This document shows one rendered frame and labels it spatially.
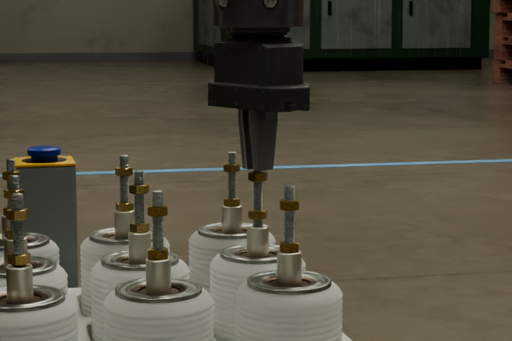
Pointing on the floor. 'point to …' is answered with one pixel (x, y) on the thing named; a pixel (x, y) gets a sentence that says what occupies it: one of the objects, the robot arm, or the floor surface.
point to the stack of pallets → (503, 23)
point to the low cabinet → (377, 17)
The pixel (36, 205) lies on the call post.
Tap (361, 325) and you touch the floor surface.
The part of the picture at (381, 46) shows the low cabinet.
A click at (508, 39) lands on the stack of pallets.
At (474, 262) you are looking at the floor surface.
